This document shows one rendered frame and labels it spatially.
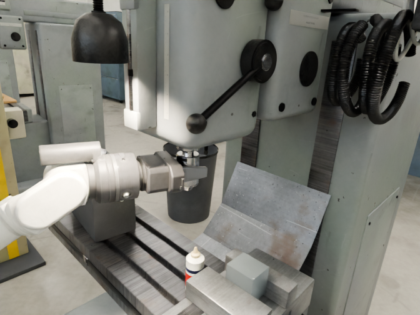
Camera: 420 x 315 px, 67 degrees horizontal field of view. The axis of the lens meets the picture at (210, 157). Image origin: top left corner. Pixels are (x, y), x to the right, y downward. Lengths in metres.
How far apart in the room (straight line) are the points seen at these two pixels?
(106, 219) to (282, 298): 0.50
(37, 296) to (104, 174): 1.80
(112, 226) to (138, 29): 0.57
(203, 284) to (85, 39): 0.44
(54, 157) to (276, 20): 0.44
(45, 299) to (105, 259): 1.43
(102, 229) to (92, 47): 0.59
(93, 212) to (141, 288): 0.24
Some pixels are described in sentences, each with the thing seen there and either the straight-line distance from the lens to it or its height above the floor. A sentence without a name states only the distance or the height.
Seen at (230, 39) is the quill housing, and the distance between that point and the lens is 0.53.
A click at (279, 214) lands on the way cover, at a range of 0.95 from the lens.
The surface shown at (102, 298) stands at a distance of 0.89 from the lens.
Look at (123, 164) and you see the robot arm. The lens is 0.58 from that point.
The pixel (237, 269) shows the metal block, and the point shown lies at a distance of 0.61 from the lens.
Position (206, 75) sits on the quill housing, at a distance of 0.50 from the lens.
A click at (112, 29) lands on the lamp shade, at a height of 1.49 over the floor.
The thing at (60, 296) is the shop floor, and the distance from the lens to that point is 2.27.
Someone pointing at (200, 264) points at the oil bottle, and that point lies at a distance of 0.71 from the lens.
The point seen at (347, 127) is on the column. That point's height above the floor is 1.30.
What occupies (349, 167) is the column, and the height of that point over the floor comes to 1.21.
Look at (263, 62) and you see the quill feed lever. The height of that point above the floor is 1.46.
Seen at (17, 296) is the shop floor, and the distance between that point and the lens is 2.37.
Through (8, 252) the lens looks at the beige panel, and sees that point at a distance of 2.60.
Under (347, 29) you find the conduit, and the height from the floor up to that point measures 1.52.
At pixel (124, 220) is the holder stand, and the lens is 0.94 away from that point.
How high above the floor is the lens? 1.48
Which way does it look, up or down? 20 degrees down
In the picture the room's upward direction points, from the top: 3 degrees clockwise
